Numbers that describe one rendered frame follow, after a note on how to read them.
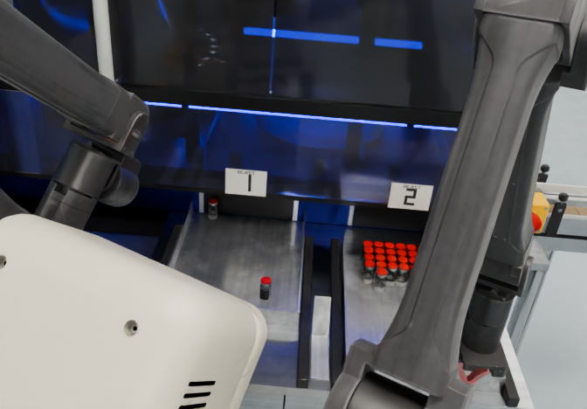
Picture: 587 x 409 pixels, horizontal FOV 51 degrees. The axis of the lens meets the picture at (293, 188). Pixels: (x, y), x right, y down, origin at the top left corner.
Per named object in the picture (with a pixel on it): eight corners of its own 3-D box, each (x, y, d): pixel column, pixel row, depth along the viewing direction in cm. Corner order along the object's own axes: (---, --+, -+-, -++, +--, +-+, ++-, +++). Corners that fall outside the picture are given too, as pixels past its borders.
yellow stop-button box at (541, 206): (499, 212, 134) (507, 184, 131) (531, 215, 134) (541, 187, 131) (507, 232, 128) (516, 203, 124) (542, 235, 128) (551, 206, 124)
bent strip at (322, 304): (312, 319, 113) (314, 294, 110) (328, 321, 113) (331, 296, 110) (310, 378, 100) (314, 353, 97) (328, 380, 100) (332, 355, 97)
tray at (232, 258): (191, 212, 140) (191, 199, 138) (304, 222, 140) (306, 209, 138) (155, 314, 111) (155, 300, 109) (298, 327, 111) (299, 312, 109)
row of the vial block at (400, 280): (361, 277, 124) (363, 259, 122) (449, 285, 124) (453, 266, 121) (362, 284, 122) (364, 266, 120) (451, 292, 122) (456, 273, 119)
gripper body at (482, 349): (490, 327, 98) (500, 292, 95) (506, 376, 90) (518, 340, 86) (450, 323, 98) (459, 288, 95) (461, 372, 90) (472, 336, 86)
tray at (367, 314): (341, 254, 130) (342, 241, 128) (462, 266, 130) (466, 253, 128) (343, 378, 101) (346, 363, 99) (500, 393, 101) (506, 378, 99)
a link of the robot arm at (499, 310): (471, 286, 86) (511, 301, 84) (485, 260, 91) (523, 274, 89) (461, 322, 90) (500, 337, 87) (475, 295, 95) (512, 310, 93)
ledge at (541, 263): (475, 230, 146) (477, 223, 145) (529, 234, 146) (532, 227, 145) (488, 266, 134) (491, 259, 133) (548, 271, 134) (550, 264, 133)
